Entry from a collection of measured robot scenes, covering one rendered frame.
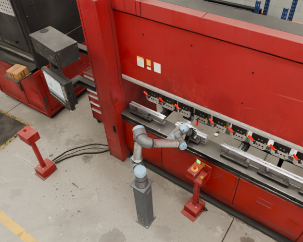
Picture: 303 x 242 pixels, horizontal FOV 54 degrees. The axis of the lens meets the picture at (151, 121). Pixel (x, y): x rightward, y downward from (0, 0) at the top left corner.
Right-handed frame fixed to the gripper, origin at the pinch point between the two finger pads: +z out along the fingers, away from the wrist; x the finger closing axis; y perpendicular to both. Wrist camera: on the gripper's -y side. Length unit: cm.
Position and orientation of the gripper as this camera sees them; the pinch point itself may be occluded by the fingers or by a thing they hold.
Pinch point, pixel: (193, 139)
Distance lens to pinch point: 317.5
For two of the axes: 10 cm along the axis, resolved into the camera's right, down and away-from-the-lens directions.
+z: 4.1, 3.7, 8.4
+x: -7.3, -4.2, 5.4
